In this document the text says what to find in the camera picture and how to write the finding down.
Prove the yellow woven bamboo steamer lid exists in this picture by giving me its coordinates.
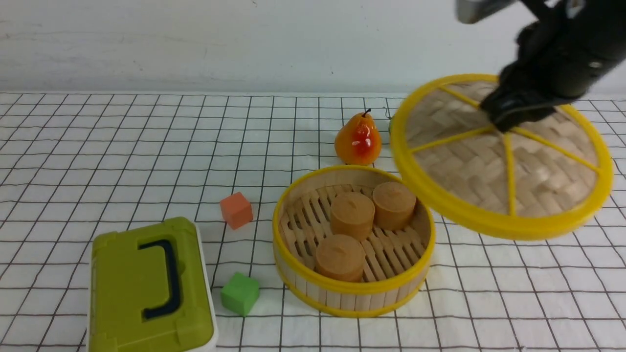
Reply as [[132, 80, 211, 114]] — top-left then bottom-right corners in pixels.
[[390, 74, 613, 241]]

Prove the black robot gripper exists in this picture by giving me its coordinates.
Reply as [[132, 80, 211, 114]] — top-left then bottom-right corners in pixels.
[[479, 20, 612, 133]]

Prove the green foam cube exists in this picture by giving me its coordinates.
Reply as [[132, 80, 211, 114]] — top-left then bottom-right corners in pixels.
[[221, 272, 260, 317]]

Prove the brown bun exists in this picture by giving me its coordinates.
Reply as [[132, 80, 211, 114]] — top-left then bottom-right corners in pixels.
[[314, 234, 366, 283], [330, 192, 375, 242], [372, 182, 417, 230]]

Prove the brown bun back right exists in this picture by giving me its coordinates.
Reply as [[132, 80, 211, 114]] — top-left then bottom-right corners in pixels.
[[372, 182, 417, 230]]

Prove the brown bun front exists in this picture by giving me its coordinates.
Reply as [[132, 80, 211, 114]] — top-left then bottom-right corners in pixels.
[[314, 234, 366, 283]]

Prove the green lunch box with handle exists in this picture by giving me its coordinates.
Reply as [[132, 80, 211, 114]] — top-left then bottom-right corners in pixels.
[[86, 217, 219, 352]]

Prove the orange foam cube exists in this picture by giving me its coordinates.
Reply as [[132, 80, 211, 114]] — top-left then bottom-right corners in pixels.
[[220, 192, 253, 230]]

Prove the brown bun back left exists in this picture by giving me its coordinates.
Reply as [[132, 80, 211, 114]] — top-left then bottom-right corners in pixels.
[[330, 192, 375, 242]]

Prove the orange toy pear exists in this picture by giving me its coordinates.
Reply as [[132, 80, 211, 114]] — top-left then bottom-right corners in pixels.
[[335, 109, 382, 166]]

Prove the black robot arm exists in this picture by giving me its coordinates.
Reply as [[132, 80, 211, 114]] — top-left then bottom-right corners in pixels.
[[479, 0, 626, 133]]

